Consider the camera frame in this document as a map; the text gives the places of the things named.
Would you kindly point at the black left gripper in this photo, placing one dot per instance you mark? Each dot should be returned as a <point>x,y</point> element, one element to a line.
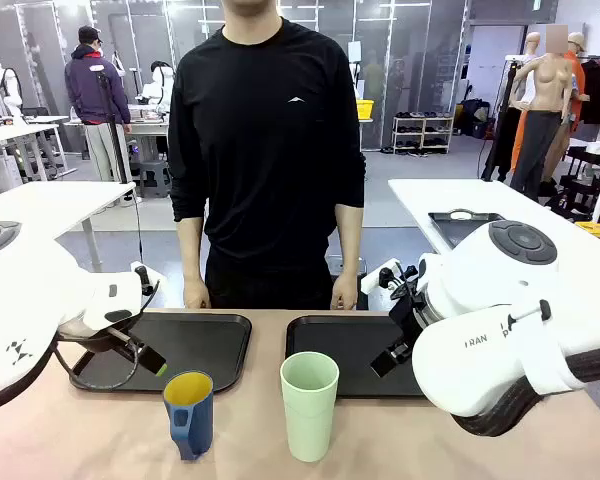
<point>92,339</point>

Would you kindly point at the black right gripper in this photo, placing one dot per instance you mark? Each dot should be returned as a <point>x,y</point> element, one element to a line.
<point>407,320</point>

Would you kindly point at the tall light green cup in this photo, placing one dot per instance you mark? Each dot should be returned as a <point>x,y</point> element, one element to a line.
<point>310,415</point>

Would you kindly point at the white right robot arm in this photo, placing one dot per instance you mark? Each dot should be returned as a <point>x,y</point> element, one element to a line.
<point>485,280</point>

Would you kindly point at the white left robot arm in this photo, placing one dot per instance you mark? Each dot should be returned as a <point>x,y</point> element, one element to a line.
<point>25,295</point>

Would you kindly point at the person's left forearm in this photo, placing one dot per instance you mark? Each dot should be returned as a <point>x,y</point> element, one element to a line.
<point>347,240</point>

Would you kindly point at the person's right forearm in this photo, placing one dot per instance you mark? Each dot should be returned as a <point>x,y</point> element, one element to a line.
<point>191,250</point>

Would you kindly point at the person's right hand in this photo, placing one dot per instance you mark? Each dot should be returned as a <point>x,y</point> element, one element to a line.
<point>196,295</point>

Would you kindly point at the person's left hand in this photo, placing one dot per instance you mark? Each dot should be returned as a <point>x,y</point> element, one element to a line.
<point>343,295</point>

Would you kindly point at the black plastic tray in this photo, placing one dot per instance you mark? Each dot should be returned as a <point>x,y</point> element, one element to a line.
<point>200,345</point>
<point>340,340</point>

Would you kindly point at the blue mug yellow inside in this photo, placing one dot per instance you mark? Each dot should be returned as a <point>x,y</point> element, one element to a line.
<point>192,425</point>

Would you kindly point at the small white lid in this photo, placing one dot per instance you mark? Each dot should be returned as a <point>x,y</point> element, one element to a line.
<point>462,215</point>

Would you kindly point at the grey step stool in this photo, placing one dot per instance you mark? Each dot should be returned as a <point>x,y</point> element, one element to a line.
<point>152,175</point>

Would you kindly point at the black tripod stand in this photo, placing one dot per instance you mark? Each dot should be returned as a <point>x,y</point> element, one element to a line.
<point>114,135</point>

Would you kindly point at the white shoe rack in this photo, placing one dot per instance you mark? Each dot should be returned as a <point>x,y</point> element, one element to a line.
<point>424,132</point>

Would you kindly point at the person in black shirt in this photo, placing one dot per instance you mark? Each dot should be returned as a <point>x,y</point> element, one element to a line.
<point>265,150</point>

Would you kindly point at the yellow plastic bin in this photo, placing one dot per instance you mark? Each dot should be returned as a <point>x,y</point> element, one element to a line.
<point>364,109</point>

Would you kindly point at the white background desk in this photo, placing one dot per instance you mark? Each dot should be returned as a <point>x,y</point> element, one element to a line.
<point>15,135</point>

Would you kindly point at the black utility cart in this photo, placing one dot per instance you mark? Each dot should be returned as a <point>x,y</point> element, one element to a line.
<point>577,180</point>

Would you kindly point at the man in purple jacket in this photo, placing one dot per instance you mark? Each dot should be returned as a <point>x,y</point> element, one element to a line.
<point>96,95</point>

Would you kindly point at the beige mannequin with dark trousers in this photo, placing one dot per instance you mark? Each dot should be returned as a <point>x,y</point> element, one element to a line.
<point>545,100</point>

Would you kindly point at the white mannequin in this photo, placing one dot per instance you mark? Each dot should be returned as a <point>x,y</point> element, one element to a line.
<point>531,55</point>

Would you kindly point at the figure in orange clothes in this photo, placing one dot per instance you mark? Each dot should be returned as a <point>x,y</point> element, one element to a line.
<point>576,75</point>

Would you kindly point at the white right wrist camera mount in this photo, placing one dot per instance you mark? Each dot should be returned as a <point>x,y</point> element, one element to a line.
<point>380,277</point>

